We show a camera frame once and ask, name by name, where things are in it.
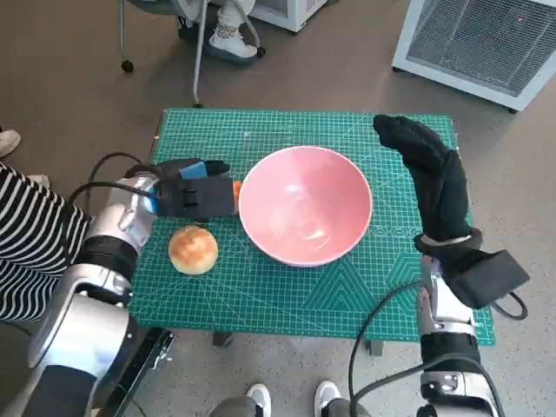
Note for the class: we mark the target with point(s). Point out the small white grille appliance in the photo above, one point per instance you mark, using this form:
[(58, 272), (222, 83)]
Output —
[(295, 17)]

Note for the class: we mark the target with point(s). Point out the green cutting mat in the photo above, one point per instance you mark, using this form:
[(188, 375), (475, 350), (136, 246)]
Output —
[(282, 295)]

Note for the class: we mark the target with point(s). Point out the person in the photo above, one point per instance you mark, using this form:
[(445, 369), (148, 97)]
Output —
[(30, 243)]

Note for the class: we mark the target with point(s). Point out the beige shoe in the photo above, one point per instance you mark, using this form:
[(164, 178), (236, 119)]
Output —
[(40, 180), (8, 143)]

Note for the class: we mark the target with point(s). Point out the bare left robot hand, blue tape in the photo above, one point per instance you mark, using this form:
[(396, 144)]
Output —
[(193, 169)]

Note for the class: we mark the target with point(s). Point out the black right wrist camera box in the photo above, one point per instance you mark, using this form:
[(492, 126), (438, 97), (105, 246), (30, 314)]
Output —
[(491, 278)]

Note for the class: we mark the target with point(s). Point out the large white grille appliance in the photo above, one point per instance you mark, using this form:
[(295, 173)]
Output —
[(478, 43)]

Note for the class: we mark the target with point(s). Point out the seated person's leg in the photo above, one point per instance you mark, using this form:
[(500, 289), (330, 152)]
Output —
[(230, 43)]

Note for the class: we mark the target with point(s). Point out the metal office chair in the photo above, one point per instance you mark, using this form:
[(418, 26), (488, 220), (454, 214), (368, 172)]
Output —
[(198, 65)]

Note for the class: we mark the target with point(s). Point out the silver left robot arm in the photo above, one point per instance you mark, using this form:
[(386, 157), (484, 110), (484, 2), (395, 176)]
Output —
[(87, 313)]

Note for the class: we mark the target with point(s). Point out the long braided toy bread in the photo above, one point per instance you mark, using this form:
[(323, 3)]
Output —
[(237, 193)]

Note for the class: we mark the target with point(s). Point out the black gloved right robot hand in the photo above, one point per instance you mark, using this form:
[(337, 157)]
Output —
[(438, 187)]

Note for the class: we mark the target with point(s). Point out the black bar with metal latch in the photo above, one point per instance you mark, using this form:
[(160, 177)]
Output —
[(143, 365)]

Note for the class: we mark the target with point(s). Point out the white shoe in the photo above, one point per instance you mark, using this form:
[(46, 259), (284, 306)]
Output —
[(260, 397), (326, 395)]

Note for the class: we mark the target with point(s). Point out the metal table bracket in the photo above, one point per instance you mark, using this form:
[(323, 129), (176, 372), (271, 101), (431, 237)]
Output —
[(376, 347), (222, 339)]

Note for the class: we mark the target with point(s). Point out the dark gray leg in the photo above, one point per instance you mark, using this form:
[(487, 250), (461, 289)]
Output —
[(234, 408), (343, 408)]

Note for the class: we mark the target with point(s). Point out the round toy bread bun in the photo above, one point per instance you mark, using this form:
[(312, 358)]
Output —
[(193, 249)]

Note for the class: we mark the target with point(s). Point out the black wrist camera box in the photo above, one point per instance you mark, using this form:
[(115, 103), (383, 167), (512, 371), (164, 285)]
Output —
[(491, 278), (204, 197)]

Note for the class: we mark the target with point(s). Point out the pink bowl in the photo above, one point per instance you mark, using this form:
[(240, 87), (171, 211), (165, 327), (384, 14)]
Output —
[(304, 195)]

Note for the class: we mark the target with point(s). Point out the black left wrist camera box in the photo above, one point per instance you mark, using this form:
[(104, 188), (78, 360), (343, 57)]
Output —
[(204, 197)]

